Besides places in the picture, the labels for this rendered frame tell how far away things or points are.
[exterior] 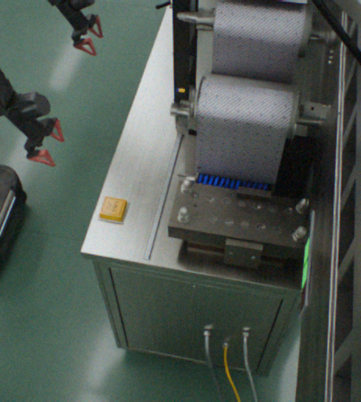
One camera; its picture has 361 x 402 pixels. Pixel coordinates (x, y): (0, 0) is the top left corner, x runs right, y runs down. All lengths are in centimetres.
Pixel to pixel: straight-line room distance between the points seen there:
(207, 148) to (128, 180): 35
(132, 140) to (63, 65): 178
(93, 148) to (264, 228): 171
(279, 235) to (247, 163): 22
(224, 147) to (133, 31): 236
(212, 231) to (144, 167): 40
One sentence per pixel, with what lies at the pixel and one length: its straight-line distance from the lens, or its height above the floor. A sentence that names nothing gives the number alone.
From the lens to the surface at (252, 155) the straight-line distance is 149.
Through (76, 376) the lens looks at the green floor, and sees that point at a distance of 242.
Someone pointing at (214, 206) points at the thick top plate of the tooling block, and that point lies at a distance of 152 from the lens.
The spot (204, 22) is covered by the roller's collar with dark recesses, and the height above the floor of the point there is 135.
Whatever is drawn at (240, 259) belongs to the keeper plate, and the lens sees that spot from 152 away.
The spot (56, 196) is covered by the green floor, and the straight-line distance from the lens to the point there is 287.
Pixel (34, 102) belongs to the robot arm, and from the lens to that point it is 149.
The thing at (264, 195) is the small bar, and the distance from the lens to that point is 153.
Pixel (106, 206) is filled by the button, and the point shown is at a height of 92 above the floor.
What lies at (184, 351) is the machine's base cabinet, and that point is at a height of 21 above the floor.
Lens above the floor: 228
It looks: 55 degrees down
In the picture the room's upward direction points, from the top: straight up
